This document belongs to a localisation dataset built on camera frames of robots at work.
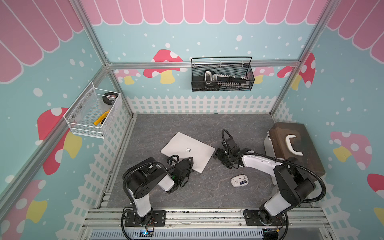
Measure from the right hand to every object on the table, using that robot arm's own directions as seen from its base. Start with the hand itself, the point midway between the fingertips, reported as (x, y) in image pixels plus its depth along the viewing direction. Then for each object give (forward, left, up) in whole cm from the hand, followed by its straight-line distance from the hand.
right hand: (215, 158), depth 92 cm
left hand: (-1, +13, -2) cm, 13 cm away
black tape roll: (+18, +57, +32) cm, 68 cm away
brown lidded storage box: (+2, -41, +15) cm, 44 cm away
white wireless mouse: (-14, -13, -2) cm, 19 cm away
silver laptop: (+12, +20, -4) cm, 24 cm away
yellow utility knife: (+6, +57, +31) cm, 65 cm away
